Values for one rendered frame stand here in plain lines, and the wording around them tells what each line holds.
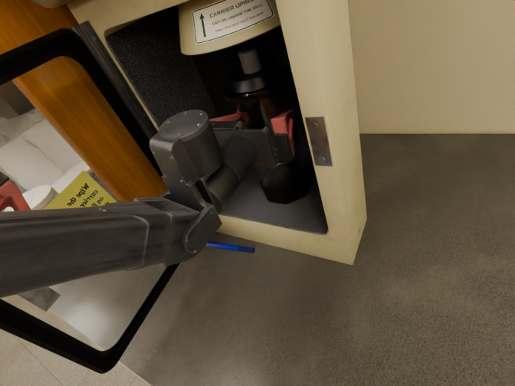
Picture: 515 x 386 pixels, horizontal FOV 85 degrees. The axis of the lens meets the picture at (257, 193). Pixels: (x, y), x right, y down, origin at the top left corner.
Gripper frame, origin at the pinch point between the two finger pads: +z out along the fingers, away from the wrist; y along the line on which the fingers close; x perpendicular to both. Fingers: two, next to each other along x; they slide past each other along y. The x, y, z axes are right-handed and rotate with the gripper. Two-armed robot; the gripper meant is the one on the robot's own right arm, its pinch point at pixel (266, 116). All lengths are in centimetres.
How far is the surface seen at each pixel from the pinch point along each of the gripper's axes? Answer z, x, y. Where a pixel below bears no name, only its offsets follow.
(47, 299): -37.0, 1.7, 12.9
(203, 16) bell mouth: -7.4, -17.2, -0.8
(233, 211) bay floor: -8.6, 16.4, 8.6
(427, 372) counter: -22.8, 23.2, -27.1
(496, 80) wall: 32.4, 12.5, -34.0
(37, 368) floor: -71, 121, 159
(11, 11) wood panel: -13.7, -24.1, 23.2
